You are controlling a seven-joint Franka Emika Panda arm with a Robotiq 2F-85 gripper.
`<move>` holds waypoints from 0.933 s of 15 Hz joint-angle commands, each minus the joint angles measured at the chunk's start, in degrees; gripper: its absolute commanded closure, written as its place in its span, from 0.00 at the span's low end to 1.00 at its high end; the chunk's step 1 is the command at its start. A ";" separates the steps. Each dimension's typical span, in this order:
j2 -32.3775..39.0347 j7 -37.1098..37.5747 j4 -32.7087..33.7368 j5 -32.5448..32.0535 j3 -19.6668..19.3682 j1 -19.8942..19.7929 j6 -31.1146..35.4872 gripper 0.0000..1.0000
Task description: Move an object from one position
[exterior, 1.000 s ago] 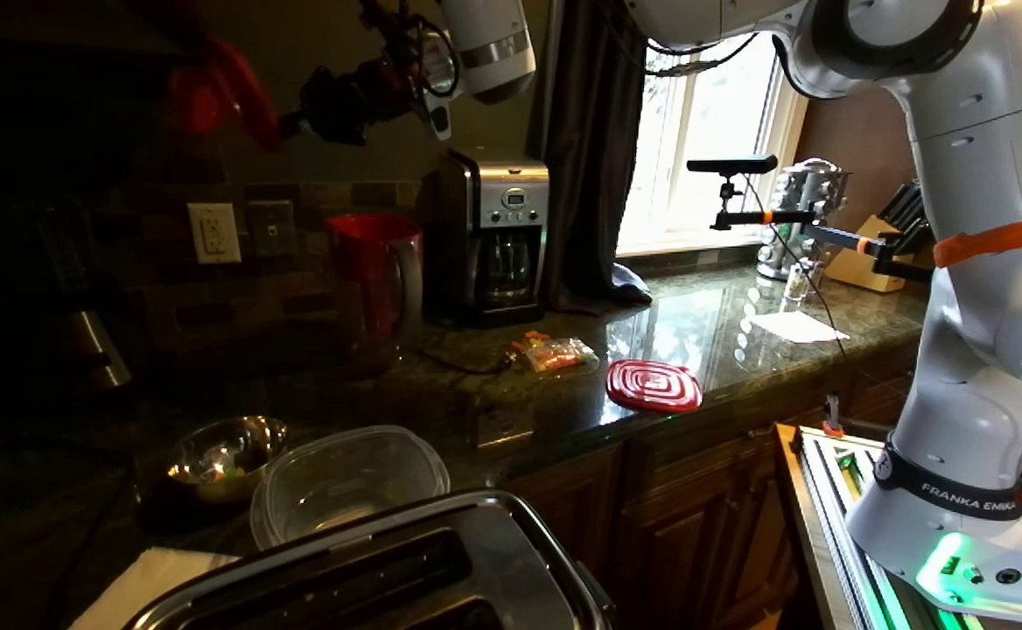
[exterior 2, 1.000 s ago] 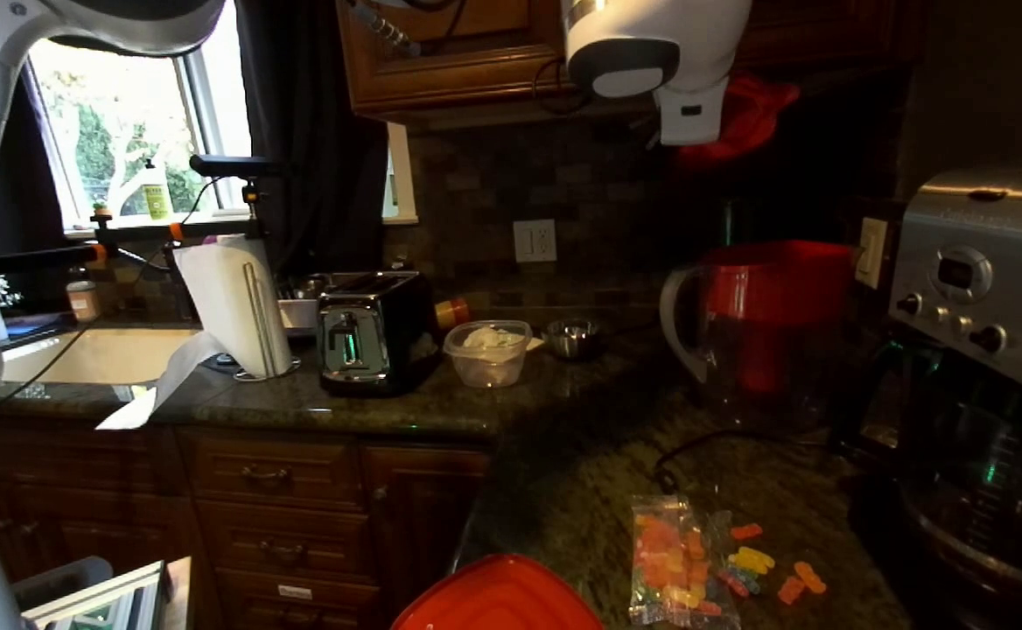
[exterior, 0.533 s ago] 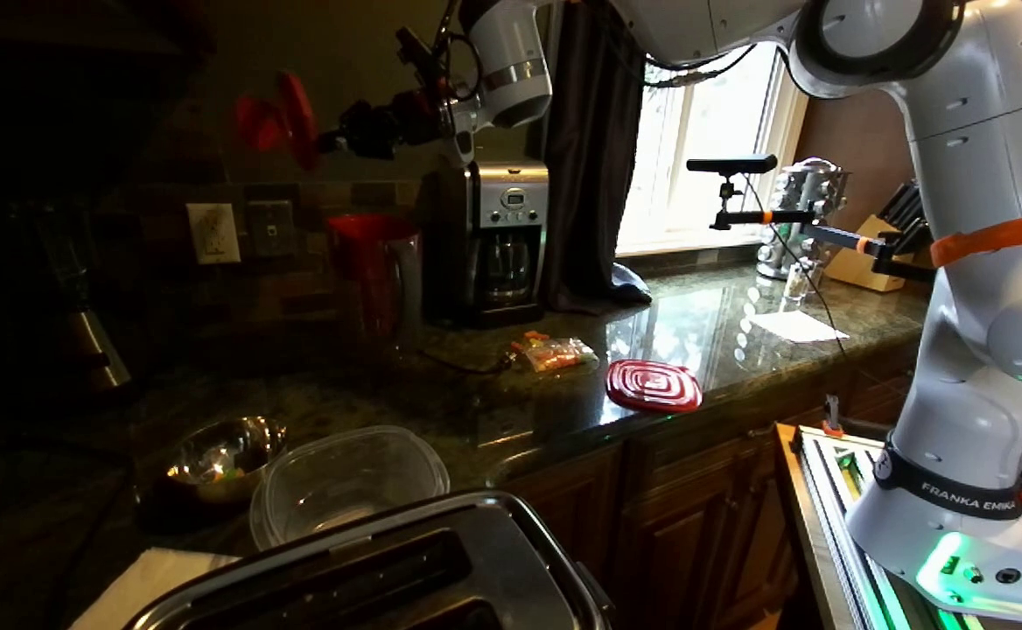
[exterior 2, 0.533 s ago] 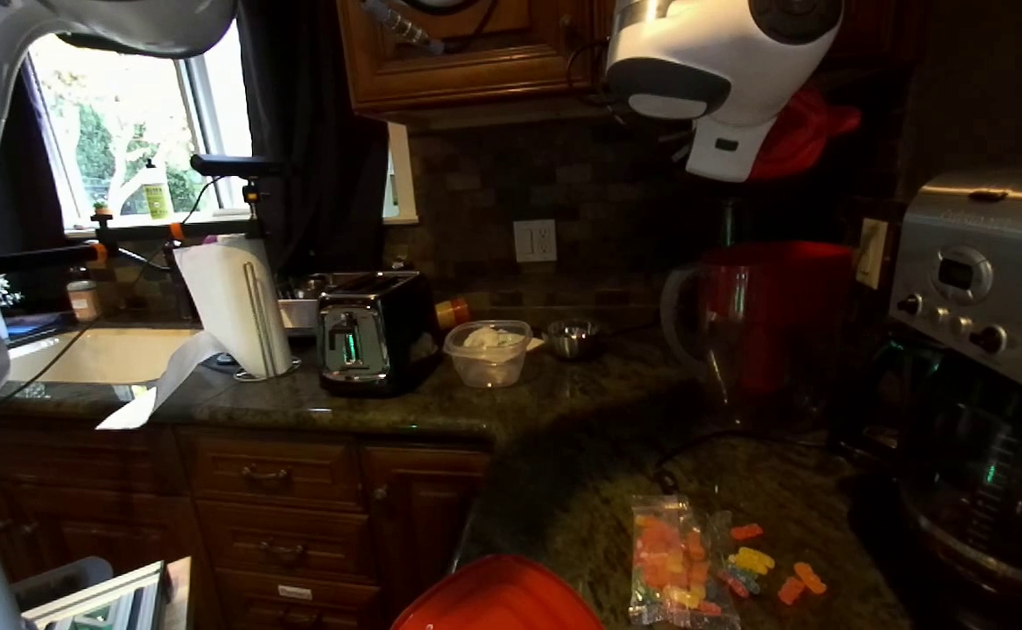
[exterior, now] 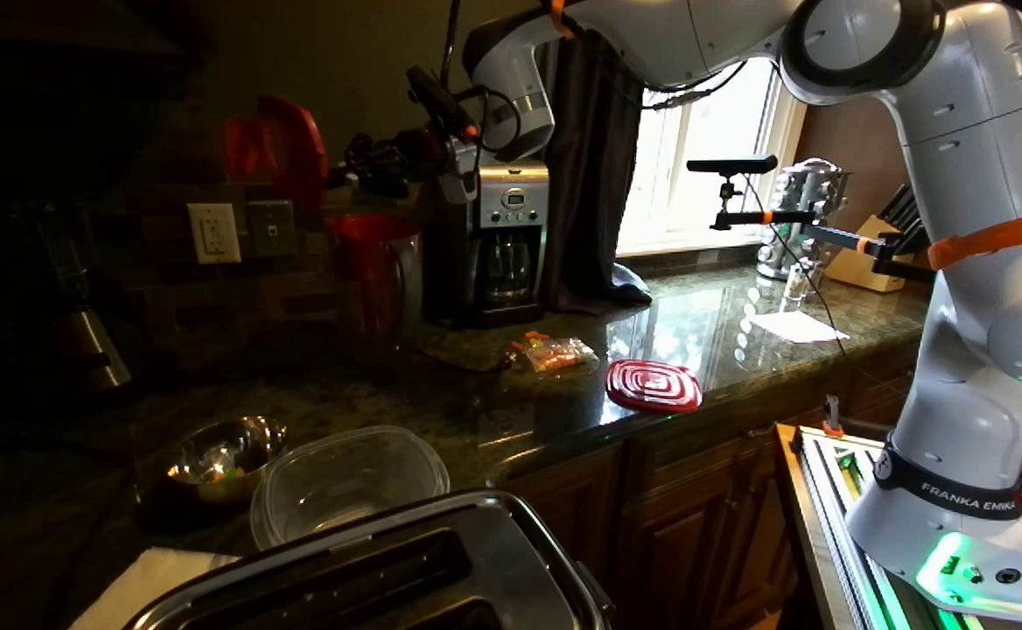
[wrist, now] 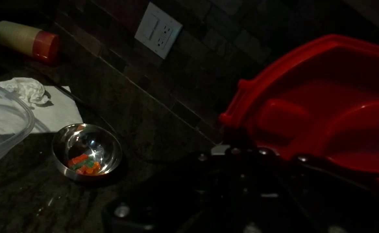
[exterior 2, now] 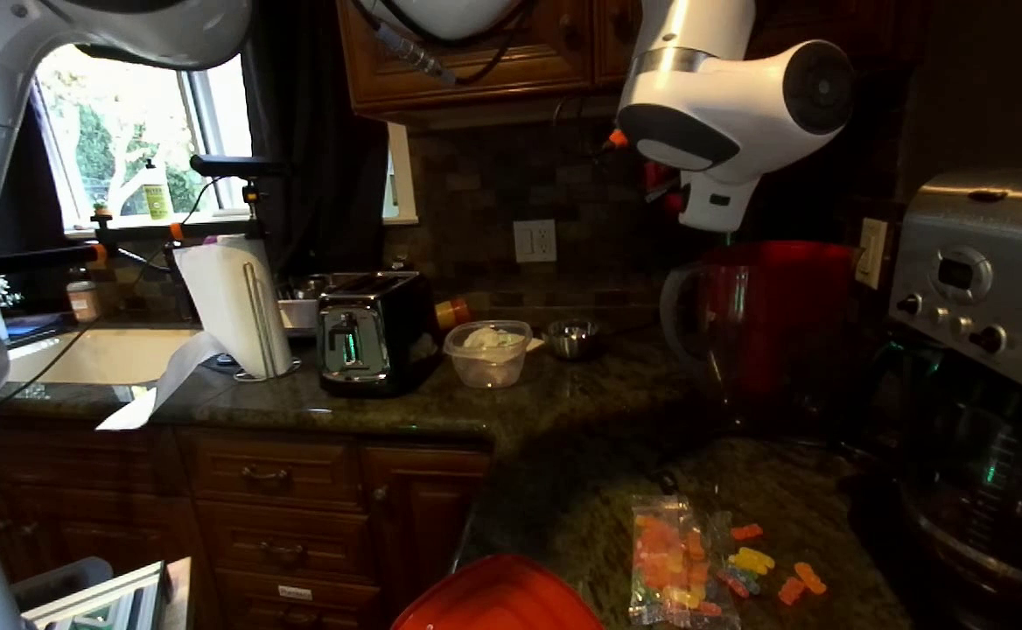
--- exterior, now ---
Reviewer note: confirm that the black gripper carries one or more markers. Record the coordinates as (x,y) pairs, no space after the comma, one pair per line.
(450,123)

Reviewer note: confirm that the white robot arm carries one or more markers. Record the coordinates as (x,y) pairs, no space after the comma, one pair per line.
(977,153)

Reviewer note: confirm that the white robot base platform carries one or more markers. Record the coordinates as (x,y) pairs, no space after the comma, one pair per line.
(821,530)

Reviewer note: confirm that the red glass jar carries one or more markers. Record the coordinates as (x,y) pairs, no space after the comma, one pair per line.
(373,283)

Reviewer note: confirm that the black silver coffee maker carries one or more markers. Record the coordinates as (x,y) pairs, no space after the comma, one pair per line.
(514,251)

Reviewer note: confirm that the orange snack bag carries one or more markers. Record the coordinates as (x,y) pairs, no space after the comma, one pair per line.
(550,353)

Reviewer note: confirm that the bright window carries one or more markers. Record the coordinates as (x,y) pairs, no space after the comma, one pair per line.
(699,117)

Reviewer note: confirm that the clear plastic container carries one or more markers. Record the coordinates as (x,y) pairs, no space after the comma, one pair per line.
(348,485)

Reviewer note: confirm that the shiny metal bowl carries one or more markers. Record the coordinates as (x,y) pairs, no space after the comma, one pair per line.
(215,460)

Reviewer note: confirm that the red white spiral trivet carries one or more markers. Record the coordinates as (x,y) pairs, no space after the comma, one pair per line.
(651,385)

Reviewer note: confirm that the silver black toaster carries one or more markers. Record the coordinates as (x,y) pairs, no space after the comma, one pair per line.
(373,571)

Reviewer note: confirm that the white paper sheet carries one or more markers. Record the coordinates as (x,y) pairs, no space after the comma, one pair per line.
(797,328)

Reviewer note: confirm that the wooden counter cabinet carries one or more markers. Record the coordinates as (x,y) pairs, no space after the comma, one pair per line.
(674,528)

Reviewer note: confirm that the white paper napkin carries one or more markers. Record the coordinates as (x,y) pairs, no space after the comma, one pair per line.
(145,588)

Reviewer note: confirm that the wooden knife block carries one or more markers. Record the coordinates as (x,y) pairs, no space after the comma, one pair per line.
(865,265)

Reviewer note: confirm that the green tool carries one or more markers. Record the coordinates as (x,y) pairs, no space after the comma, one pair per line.
(853,472)

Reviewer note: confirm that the dark wall switch plate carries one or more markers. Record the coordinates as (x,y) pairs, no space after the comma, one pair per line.
(272,228)

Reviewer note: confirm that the white wall outlet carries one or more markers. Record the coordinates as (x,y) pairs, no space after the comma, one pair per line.
(215,233)

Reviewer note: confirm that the black bar camera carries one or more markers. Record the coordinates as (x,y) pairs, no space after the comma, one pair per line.
(728,166)

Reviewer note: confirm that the black camera stand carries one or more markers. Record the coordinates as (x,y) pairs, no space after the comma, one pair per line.
(767,219)

